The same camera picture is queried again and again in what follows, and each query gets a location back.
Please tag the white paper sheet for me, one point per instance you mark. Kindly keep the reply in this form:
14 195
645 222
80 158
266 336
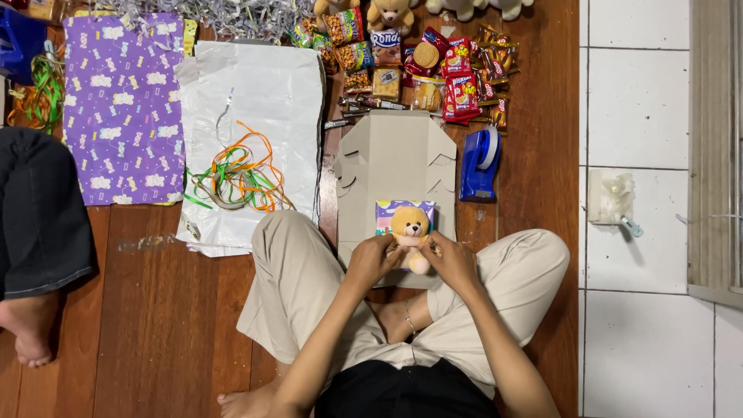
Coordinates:
273 93

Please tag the person's right hand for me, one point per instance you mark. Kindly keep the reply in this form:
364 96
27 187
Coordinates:
455 264

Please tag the clear bun packet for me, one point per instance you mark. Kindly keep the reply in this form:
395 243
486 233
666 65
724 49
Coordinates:
427 96

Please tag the person's beige trousers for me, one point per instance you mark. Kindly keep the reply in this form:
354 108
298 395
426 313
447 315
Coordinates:
290 278

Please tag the dark candy stick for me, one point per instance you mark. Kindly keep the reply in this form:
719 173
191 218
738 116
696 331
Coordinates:
348 106
380 104

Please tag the orange peanut snack packet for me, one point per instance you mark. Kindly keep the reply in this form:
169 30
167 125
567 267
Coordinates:
343 26

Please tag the tan plush teddy bear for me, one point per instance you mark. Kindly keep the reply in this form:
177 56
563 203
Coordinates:
334 6
390 14

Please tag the white plastic holder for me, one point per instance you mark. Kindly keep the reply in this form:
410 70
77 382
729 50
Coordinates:
609 197

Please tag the clear cake packet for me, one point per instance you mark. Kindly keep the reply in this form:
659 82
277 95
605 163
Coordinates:
386 83

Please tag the person's right fingers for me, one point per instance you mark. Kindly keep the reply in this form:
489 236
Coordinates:
434 245

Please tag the green orange ribbon bundle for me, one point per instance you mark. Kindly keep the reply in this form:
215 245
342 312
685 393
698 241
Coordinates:
42 93

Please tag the white tape roll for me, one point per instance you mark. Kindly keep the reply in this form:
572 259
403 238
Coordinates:
491 148

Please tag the silver candy stick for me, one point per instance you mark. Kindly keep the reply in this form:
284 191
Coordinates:
335 123

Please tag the blue biscuit packet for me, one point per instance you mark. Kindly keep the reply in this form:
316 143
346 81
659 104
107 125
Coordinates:
386 46

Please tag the thin silver anklet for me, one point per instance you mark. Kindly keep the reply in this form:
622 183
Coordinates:
409 318

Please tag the person's bare foot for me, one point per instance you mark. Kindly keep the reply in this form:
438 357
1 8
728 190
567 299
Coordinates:
249 403
394 316

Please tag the flat grey cardboard box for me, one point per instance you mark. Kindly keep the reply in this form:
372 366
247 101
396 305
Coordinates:
394 162

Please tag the purple patterned wrapping paper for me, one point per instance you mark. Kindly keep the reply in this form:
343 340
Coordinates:
123 110

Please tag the red round cracker packet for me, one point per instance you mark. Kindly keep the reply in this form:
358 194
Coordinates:
426 55

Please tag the clear peanut snack packet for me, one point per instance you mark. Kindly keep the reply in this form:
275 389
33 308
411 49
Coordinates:
357 82

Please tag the yellow paper sheet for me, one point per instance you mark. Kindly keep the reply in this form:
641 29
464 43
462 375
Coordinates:
190 36

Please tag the blue tape dispenser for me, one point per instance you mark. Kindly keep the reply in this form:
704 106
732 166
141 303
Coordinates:
476 180

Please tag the orange green ribbon tangle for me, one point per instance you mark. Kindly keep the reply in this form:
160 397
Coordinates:
232 174

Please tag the person's black shirt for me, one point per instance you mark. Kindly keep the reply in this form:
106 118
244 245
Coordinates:
400 392

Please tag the person's left fingers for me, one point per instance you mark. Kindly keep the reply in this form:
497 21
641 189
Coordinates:
390 247

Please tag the heap of shredded paper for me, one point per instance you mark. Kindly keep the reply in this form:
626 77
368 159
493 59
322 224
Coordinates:
244 14

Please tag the white plush toy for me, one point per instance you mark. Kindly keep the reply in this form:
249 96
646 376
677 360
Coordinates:
511 7
458 7

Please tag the red biscuit packet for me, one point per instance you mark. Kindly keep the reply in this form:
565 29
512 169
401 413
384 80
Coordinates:
457 58
462 96

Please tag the small tan teddy bear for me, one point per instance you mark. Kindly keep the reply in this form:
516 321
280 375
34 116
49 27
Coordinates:
410 223

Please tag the pile of brown wafer sachets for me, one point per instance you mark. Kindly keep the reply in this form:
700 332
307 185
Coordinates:
493 69

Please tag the grey door frame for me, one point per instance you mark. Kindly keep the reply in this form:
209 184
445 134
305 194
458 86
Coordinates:
714 145

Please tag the purple wrapped gift box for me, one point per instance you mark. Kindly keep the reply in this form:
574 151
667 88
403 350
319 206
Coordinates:
385 212

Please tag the person's left hand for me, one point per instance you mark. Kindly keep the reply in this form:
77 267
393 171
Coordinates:
371 264

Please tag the blue bag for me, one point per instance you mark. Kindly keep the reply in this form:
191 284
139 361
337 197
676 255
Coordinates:
20 43

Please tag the green peanut snack packet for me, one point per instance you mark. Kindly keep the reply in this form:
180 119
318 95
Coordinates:
325 53
303 33
354 56

